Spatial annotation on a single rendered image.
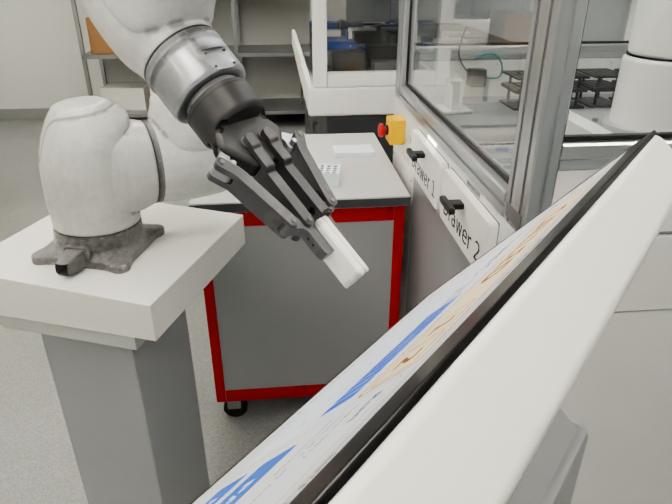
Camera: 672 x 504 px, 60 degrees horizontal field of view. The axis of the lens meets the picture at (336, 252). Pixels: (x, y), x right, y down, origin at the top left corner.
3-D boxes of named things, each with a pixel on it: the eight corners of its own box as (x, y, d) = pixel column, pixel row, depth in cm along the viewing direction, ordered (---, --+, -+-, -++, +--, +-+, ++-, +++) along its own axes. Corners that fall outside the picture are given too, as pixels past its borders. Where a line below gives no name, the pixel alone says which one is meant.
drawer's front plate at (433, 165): (436, 211, 130) (440, 164, 125) (409, 169, 156) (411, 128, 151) (444, 211, 130) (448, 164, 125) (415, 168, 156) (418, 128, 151)
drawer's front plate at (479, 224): (481, 281, 102) (489, 224, 97) (439, 215, 128) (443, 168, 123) (491, 281, 103) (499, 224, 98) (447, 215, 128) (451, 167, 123)
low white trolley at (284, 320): (215, 427, 184) (188, 203, 149) (228, 318, 239) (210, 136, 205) (397, 414, 189) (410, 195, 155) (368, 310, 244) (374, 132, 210)
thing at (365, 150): (334, 158, 183) (334, 153, 182) (332, 150, 191) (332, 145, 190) (374, 157, 184) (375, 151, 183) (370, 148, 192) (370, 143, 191)
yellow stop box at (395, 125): (387, 145, 168) (388, 120, 165) (383, 138, 174) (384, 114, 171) (404, 145, 168) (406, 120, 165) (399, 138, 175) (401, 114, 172)
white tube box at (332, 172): (294, 185, 161) (293, 172, 160) (298, 175, 169) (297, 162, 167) (338, 186, 161) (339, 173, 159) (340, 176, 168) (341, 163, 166)
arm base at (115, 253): (14, 274, 100) (6, 246, 98) (82, 222, 120) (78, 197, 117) (114, 286, 98) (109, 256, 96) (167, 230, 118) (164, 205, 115)
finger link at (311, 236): (303, 210, 58) (283, 220, 56) (334, 249, 57) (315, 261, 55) (296, 218, 59) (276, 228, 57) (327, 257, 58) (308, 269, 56)
